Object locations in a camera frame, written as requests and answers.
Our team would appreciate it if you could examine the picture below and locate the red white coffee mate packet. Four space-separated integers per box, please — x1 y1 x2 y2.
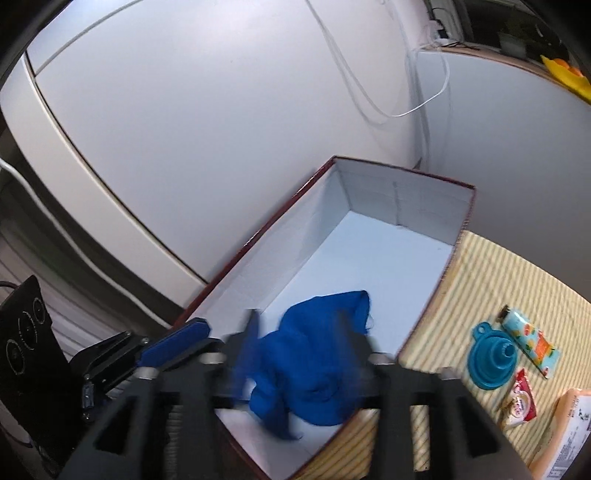
498 368 537 430

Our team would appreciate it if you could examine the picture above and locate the blue cloth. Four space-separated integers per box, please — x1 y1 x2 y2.
243 290 370 440

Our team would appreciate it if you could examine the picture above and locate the blue collapsible silicone funnel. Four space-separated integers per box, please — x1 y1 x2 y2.
468 322 518 390

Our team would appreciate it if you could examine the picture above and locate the yellow bowl with oranges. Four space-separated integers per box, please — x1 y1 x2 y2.
541 56 591 102

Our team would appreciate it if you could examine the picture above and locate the dark red cardboard box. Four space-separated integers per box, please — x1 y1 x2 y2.
186 158 476 479

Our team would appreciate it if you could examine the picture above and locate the white cabinet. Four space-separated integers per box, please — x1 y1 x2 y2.
1 1 429 306

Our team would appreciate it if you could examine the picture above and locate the light blue cream tube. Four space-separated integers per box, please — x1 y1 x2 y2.
498 305 561 380

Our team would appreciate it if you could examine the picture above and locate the white cable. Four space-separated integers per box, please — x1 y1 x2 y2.
303 0 452 119

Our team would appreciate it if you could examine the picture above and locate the orange tissue pack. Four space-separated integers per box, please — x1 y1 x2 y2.
530 389 590 479

